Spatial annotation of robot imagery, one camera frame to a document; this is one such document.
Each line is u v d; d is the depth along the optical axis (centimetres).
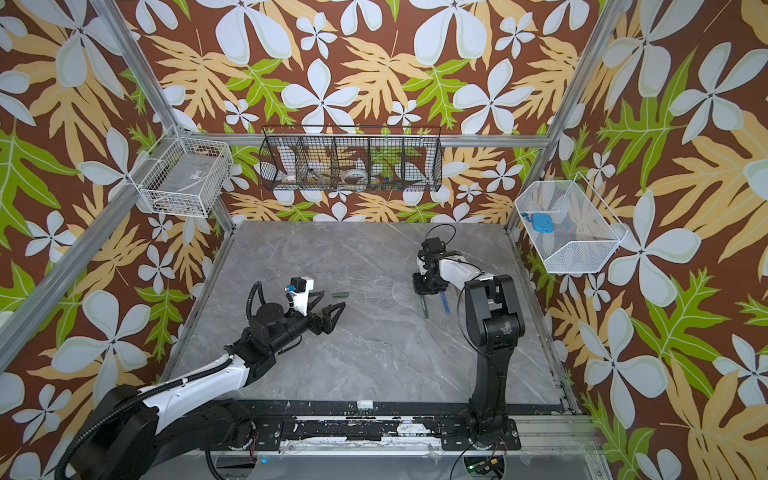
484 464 73
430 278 86
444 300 99
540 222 86
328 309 71
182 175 86
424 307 96
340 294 102
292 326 69
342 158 98
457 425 76
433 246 85
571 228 84
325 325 71
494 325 54
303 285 70
